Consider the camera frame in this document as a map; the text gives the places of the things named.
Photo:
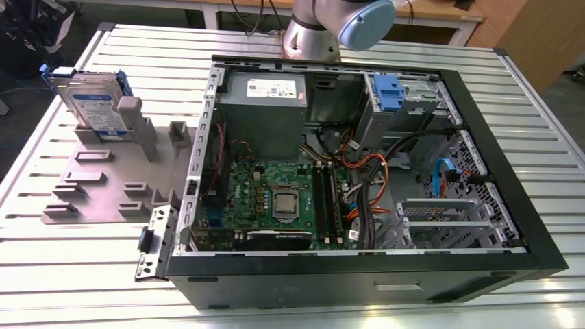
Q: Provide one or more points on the wooden desk white frame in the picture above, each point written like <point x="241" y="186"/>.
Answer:
<point x="438" y="13"/>

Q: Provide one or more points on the black PC case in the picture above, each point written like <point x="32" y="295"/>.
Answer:
<point x="320" y="284"/>

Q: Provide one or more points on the brown wooden cabinet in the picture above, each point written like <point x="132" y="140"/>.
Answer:
<point x="538" y="34"/>

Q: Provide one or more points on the blue drive bay latch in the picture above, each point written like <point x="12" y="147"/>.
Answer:
<point x="388" y="92"/>

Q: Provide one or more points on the hard disk blue carrier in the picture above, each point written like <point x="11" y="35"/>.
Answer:
<point x="93" y="106"/>

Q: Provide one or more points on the grey power supply unit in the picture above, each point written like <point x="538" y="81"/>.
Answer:
<point x="260" y="130"/>

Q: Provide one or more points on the CPU socket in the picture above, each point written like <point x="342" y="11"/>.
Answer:
<point x="286" y="216"/>

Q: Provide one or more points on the metal drive cage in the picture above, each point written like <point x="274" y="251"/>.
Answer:
<point x="378" y="127"/>

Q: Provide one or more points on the grey parts rack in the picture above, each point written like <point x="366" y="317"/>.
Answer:
<point x="113" y="171"/>

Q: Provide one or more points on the silver CPU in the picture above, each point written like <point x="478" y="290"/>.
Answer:
<point x="285" y="202"/>

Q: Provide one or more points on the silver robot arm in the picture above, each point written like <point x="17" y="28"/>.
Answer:
<point x="314" y="41"/>

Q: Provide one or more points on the black blue port plug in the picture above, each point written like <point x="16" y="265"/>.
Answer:
<point x="145" y="240"/>

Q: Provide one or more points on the black table corner cap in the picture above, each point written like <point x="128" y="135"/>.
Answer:
<point x="500" y="51"/>
<point x="105" y="26"/>

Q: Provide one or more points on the green motherboard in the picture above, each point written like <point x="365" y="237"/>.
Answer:
<point x="282" y="173"/>

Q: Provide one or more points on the black graphics card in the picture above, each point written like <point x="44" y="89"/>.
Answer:
<point x="273" y="240"/>

